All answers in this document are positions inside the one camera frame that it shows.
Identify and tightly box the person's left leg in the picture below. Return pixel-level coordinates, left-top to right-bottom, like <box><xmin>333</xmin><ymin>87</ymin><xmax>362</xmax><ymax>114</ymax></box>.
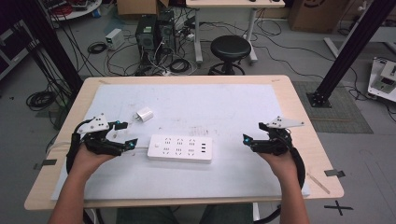
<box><xmin>116</xmin><ymin>206</ymin><xmax>180</xmax><ymax>224</ymax></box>

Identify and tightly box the round white table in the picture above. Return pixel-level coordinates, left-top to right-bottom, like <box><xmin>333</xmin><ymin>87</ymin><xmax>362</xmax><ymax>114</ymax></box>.
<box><xmin>40</xmin><ymin>0</ymin><xmax>103</xmax><ymax>22</ymax></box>

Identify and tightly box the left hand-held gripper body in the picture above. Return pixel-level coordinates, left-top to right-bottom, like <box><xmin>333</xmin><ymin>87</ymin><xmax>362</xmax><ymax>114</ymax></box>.
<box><xmin>73</xmin><ymin>113</ymin><xmax>123</xmax><ymax>157</ymax></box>

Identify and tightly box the black computer tower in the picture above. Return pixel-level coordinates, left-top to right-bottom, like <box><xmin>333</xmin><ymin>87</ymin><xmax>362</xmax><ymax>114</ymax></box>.
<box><xmin>156</xmin><ymin>10</ymin><xmax>177</xmax><ymax>54</ymax></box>
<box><xmin>134</xmin><ymin>14</ymin><xmax>159</xmax><ymax>65</ymax></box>

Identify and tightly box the person's left hand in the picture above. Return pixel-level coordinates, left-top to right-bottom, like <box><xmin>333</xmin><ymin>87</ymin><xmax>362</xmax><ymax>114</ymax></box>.
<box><xmin>69</xmin><ymin>144</ymin><xmax>117</xmax><ymax>177</ymax></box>

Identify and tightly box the white power supply box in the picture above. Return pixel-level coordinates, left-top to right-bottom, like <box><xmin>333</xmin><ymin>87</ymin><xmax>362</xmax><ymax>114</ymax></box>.
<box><xmin>105</xmin><ymin>28</ymin><xmax>125</xmax><ymax>51</ymax></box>

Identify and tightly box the grey tape piece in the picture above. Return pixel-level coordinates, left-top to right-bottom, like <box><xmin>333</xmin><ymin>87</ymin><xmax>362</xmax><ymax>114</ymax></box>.
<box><xmin>323</xmin><ymin>169</ymin><xmax>347</xmax><ymax>178</ymax></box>
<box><xmin>33</xmin><ymin>159</ymin><xmax>58</xmax><ymax>171</ymax></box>

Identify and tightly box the white device with boards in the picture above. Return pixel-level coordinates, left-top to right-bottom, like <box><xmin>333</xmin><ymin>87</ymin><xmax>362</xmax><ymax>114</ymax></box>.
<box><xmin>367</xmin><ymin>57</ymin><xmax>396</xmax><ymax>104</ymax></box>

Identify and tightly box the person's right leg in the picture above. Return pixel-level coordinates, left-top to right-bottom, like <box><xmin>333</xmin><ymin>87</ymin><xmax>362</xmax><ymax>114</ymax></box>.
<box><xmin>199</xmin><ymin>203</ymin><xmax>254</xmax><ymax>224</ymax></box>

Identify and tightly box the large cardboard box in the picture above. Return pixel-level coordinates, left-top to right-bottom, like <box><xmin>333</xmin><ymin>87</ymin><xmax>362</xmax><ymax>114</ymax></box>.
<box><xmin>288</xmin><ymin>0</ymin><xmax>350</xmax><ymax>34</ymax></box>

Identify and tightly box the person's right hand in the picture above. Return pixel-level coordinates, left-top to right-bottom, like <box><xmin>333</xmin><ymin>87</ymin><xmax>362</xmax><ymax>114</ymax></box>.
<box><xmin>258</xmin><ymin>148</ymin><xmax>299</xmax><ymax>185</ymax></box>

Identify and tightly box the black metal pole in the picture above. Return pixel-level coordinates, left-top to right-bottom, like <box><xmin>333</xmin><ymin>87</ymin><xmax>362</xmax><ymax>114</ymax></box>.
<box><xmin>306</xmin><ymin>0</ymin><xmax>396</xmax><ymax>108</ymax></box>
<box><xmin>18</xmin><ymin>0</ymin><xmax>84</xmax><ymax>91</ymax></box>

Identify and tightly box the white power strip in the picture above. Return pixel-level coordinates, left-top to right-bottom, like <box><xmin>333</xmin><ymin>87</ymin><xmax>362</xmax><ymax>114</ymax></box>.
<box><xmin>147</xmin><ymin>133</ymin><xmax>214</xmax><ymax>164</ymax></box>

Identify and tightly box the white table mat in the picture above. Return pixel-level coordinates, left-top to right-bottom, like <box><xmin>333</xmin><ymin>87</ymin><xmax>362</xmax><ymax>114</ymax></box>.
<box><xmin>50</xmin><ymin>83</ymin><xmax>311</xmax><ymax>201</ymax></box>

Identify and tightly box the grey floor mat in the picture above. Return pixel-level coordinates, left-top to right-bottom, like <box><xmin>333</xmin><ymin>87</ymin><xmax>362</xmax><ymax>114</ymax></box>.
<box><xmin>292</xmin><ymin>81</ymin><xmax>375</xmax><ymax>134</ymax></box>

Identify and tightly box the grey metal rack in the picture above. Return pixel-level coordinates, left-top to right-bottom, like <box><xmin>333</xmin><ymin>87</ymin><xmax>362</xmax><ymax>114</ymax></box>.
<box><xmin>0</xmin><ymin>20</ymin><xmax>40</xmax><ymax>80</ymax></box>

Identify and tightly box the small cardboard box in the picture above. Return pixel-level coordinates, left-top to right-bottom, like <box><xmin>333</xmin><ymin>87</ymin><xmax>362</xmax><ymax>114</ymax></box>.
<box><xmin>116</xmin><ymin>0</ymin><xmax>170</xmax><ymax>17</ymax></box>

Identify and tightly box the white desk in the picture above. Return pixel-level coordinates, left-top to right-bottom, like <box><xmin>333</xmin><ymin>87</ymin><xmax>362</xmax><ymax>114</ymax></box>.
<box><xmin>185</xmin><ymin>0</ymin><xmax>286</xmax><ymax>65</ymax></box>

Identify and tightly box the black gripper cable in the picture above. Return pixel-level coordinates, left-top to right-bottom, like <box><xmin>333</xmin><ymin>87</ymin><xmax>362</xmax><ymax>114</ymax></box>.
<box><xmin>253</xmin><ymin>146</ymin><xmax>307</xmax><ymax>224</ymax></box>
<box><xmin>65</xmin><ymin>118</ymin><xmax>94</xmax><ymax>175</ymax></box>

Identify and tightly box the white charger plug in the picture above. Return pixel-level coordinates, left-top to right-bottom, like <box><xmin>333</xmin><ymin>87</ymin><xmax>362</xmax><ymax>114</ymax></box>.
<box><xmin>130</xmin><ymin>106</ymin><xmax>155</xmax><ymax>124</ymax></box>

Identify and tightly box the thin wooden stick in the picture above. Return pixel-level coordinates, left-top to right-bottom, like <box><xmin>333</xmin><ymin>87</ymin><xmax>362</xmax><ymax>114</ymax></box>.
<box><xmin>306</xmin><ymin>172</ymin><xmax>332</xmax><ymax>195</ymax></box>

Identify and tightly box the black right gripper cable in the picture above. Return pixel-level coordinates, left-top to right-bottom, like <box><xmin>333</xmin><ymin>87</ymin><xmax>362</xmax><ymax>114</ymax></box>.
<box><xmin>253</xmin><ymin>146</ymin><xmax>307</xmax><ymax>224</ymax></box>

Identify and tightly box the person's leg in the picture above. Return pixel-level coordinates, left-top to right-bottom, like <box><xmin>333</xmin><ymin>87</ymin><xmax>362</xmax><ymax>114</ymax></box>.
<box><xmin>116</xmin><ymin>206</ymin><xmax>180</xmax><ymax>224</ymax></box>
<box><xmin>199</xmin><ymin>203</ymin><xmax>254</xmax><ymax>224</ymax></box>

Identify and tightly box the black round stool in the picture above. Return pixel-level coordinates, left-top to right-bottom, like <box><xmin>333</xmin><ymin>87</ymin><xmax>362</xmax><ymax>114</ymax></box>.
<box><xmin>207</xmin><ymin>35</ymin><xmax>252</xmax><ymax>77</ymax></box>

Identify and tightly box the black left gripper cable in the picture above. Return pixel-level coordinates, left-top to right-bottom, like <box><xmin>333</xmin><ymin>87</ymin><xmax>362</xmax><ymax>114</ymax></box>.
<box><xmin>65</xmin><ymin>118</ymin><xmax>94</xmax><ymax>175</ymax></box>

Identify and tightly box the black cable coil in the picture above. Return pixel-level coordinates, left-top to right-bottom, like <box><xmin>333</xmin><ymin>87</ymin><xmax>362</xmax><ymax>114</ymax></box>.
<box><xmin>25</xmin><ymin>91</ymin><xmax>57</xmax><ymax>112</ymax></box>
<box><xmin>168</xmin><ymin>58</ymin><xmax>191</xmax><ymax>75</ymax></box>
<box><xmin>87</xmin><ymin>41</ymin><xmax>108</xmax><ymax>55</ymax></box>

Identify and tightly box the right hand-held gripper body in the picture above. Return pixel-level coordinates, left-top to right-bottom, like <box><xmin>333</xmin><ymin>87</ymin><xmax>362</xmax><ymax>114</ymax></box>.
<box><xmin>251</xmin><ymin>116</ymin><xmax>305</xmax><ymax>157</ymax></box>

